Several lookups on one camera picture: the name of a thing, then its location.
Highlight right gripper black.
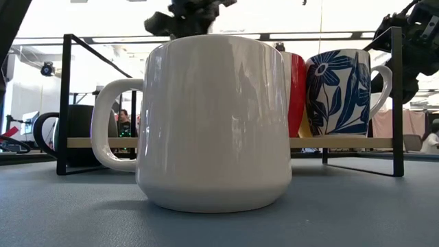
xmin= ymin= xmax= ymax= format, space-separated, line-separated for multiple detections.
xmin=372 ymin=0 xmax=439 ymax=104

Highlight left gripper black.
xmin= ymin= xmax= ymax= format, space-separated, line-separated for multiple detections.
xmin=143 ymin=0 xmax=238 ymax=39

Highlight white mug blue flower print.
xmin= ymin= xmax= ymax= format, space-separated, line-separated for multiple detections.
xmin=304 ymin=48 xmax=394 ymax=138

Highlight white mug green interior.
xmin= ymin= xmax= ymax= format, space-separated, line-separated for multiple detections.
xmin=90 ymin=34 xmax=293 ymax=213

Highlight white and red mug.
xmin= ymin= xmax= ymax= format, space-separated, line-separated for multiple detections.
xmin=279 ymin=51 xmax=307 ymax=139

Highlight orange mug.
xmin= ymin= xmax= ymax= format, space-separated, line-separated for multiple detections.
xmin=297 ymin=108 xmax=313 ymax=139

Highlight dark blue mug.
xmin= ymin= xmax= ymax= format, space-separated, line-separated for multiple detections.
xmin=32 ymin=104 xmax=119 ymax=168

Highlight pink hanging cloth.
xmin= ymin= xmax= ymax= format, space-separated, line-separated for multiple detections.
xmin=372 ymin=108 xmax=427 ymax=139

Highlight beige chair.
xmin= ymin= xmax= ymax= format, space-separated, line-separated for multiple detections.
xmin=403 ymin=134 xmax=423 ymax=152

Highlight person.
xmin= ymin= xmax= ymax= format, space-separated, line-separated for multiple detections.
xmin=116 ymin=108 xmax=139 ymax=138
xmin=420 ymin=118 xmax=439 ymax=154

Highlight long ceiling light strip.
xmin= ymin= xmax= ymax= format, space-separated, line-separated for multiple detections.
xmin=13 ymin=30 xmax=377 ymax=46

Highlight blue-grey table mat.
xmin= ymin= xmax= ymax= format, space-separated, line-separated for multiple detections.
xmin=0 ymin=156 xmax=439 ymax=247

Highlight white monitor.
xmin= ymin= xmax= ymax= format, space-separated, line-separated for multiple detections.
xmin=19 ymin=110 xmax=40 ymax=137

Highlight red bar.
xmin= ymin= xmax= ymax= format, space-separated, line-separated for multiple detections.
xmin=1 ymin=126 xmax=21 ymax=140

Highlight wooden shelf rack black frame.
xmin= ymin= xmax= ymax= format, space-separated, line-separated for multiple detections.
xmin=56 ymin=26 xmax=405 ymax=178

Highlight black round mounted camera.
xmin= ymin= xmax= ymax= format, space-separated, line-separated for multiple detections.
xmin=40 ymin=61 xmax=56 ymax=77

